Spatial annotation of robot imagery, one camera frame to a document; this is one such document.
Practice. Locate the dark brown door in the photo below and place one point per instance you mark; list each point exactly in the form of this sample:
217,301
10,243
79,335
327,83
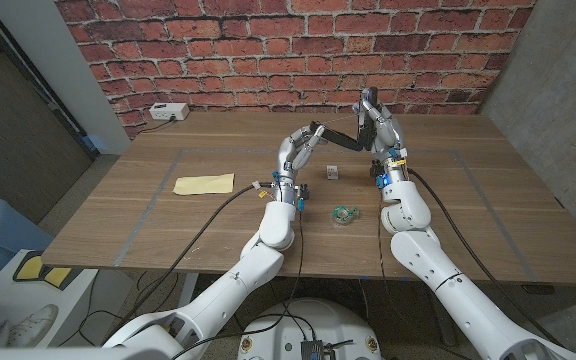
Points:
8,140

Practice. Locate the yellow paper label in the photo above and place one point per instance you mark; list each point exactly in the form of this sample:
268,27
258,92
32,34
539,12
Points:
205,184

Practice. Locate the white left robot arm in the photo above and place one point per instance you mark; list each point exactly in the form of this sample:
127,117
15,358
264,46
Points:
228,285

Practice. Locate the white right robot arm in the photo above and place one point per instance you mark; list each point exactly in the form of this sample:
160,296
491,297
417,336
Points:
448,280

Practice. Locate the black module on torso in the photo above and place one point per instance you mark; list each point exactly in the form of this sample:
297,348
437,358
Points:
313,351

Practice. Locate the white power strip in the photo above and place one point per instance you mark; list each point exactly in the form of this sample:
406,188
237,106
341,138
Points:
169,111

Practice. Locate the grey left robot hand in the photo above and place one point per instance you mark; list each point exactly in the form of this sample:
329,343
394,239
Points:
290,160

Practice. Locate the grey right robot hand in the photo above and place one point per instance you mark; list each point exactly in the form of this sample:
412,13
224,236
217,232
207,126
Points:
383,137

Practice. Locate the white base with yellow pads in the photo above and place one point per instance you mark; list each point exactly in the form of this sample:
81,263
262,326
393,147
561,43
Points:
3,290

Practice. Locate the white sneaker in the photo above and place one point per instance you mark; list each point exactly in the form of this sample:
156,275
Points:
33,325

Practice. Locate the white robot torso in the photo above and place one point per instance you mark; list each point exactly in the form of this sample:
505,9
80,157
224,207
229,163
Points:
308,325

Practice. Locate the white matchbox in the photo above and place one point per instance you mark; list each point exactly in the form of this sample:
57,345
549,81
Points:
332,172

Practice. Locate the red brick print backdrop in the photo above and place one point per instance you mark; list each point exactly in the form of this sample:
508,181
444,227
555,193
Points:
193,55

